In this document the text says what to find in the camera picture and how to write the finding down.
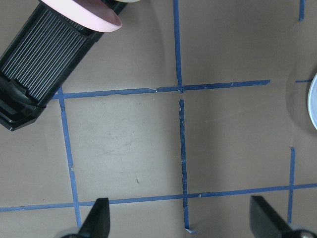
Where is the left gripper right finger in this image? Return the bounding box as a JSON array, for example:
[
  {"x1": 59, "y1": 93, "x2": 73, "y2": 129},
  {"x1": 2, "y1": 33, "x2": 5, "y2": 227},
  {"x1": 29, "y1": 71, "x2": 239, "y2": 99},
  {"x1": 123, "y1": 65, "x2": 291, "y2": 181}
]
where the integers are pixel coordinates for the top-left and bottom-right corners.
[{"x1": 249, "y1": 195, "x2": 317, "y2": 238}]

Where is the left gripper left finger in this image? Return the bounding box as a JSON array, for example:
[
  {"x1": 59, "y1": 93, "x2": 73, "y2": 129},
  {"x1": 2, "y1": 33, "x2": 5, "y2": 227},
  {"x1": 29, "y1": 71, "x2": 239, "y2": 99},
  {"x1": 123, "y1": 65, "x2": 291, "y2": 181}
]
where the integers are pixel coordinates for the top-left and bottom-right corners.
[{"x1": 55, "y1": 198, "x2": 110, "y2": 238}]

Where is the light blue plate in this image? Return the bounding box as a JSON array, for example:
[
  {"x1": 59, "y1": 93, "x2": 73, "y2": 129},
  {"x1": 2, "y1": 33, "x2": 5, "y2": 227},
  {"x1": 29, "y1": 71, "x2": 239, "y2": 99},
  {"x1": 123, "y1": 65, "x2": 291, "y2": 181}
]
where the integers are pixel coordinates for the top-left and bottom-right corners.
[{"x1": 307, "y1": 75, "x2": 317, "y2": 129}]

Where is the pink plate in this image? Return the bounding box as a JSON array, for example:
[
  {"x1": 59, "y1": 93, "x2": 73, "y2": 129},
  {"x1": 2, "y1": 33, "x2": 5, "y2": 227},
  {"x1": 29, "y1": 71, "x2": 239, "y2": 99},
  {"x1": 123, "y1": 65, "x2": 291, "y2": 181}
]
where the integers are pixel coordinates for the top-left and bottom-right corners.
[{"x1": 42, "y1": 0, "x2": 122, "y2": 33}]

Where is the cream plate in rack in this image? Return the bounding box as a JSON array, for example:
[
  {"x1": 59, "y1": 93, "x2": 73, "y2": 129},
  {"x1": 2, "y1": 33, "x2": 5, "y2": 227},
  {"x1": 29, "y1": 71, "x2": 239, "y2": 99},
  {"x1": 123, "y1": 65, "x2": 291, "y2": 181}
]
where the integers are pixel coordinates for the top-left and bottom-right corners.
[{"x1": 116, "y1": 0, "x2": 140, "y2": 3}]

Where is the black dish rack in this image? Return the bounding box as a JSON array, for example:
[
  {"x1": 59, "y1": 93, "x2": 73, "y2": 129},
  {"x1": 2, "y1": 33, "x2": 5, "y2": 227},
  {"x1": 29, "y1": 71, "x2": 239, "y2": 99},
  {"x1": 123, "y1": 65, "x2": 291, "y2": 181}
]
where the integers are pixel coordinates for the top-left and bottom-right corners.
[{"x1": 0, "y1": 0, "x2": 126, "y2": 131}]

